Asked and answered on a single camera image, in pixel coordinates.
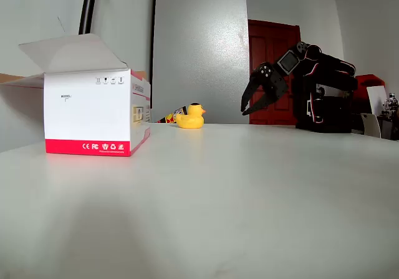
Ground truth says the yellow red printed package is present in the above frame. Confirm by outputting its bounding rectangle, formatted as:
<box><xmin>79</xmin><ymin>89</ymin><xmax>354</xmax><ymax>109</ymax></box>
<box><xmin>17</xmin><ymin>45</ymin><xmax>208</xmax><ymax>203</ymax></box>
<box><xmin>156</xmin><ymin>105</ymin><xmax>188</xmax><ymax>124</ymax></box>

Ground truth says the white board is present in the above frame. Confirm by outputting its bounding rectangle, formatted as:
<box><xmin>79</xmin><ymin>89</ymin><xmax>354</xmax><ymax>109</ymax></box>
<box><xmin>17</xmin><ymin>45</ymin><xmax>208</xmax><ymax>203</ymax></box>
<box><xmin>366</xmin><ymin>86</ymin><xmax>389</xmax><ymax>115</ymax></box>

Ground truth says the red wooden door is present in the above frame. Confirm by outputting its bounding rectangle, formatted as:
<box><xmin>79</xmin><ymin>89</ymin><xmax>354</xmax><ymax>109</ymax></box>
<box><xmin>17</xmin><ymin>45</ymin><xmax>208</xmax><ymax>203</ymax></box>
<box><xmin>248</xmin><ymin>19</ymin><xmax>302</xmax><ymax>126</ymax></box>

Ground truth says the white chair back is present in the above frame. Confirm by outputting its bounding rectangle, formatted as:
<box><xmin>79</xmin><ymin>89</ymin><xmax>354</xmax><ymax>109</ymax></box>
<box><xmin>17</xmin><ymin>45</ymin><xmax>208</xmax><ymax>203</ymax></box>
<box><xmin>360</xmin><ymin>112</ymin><xmax>382</xmax><ymax>139</ymax></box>

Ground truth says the black camera stand pole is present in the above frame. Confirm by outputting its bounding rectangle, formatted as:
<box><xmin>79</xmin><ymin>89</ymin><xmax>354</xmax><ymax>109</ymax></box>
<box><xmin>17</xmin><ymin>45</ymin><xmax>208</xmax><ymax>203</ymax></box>
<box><xmin>77</xmin><ymin>0</ymin><xmax>100</xmax><ymax>36</ymax></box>

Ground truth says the open cardboard box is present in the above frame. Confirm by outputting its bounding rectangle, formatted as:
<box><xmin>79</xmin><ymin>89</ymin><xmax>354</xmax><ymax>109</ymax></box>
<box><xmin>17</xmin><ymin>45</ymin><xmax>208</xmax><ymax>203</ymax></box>
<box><xmin>0</xmin><ymin>33</ymin><xmax>152</xmax><ymax>157</ymax></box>

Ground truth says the yellow ball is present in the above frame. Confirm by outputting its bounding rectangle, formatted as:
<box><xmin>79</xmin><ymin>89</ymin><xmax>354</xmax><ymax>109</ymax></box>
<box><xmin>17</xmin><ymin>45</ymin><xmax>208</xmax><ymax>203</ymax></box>
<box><xmin>176</xmin><ymin>102</ymin><xmax>207</xmax><ymax>129</ymax></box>

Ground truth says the red cabinet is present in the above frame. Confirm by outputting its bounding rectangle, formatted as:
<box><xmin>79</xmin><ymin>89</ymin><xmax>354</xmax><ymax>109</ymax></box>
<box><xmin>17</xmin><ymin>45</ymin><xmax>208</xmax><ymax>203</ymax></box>
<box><xmin>353</xmin><ymin>74</ymin><xmax>386</xmax><ymax>114</ymax></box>

